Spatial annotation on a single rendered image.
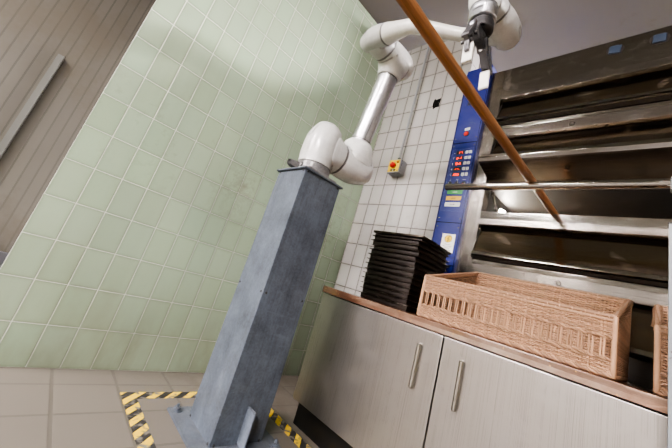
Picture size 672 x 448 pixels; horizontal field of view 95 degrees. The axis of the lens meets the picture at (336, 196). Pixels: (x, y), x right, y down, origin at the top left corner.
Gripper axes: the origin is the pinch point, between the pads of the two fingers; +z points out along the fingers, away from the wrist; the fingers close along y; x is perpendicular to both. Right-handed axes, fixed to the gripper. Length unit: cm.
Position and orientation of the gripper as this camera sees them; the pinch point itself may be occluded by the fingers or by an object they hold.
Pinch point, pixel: (475, 73)
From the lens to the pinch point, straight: 112.8
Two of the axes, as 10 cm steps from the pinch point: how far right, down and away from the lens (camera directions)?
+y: -6.7, -3.7, -6.4
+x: 7.0, -0.4, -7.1
